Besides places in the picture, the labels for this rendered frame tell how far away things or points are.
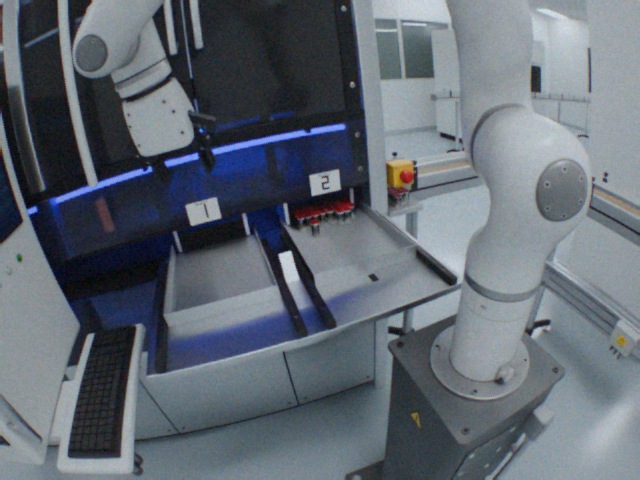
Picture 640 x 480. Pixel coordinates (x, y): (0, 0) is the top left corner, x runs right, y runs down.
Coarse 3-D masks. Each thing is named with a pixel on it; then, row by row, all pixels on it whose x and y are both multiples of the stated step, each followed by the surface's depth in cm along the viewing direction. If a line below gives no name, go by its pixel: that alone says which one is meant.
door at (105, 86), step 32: (32, 0) 43; (32, 32) 48; (160, 32) 63; (32, 64) 52; (32, 96) 56; (64, 96) 60; (96, 96) 64; (192, 96) 73; (32, 128) 60; (64, 128) 64; (96, 128) 67; (128, 128) 71; (64, 160) 67; (96, 160) 71
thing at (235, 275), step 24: (240, 240) 99; (192, 264) 90; (216, 264) 88; (240, 264) 87; (264, 264) 86; (168, 288) 76; (192, 288) 80; (216, 288) 79; (240, 288) 78; (264, 288) 71; (168, 312) 66; (192, 312) 68; (216, 312) 70
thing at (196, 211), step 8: (208, 200) 85; (216, 200) 86; (192, 208) 84; (200, 208) 85; (208, 208) 86; (216, 208) 87; (192, 216) 85; (200, 216) 86; (216, 216) 87; (192, 224) 86
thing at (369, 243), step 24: (360, 216) 104; (312, 240) 94; (336, 240) 93; (360, 240) 91; (384, 240) 90; (408, 240) 82; (312, 264) 84; (336, 264) 82; (360, 264) 77; (384, 264) 79
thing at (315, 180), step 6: (318, 174) 92; (324, 174) 92; (330, 174) 93; (336, 174) 94; (312, 180) 92; (318, 180) 93; (324, 180) 93; (330, 180) 94; (336, 180) 94; (312, 186) 93; (318, 186) 93; (324, 186) 94; (330, 186) 95; (336, 186) 95; (312, 192) 94; (318, 192) 94; (324, 192) 95
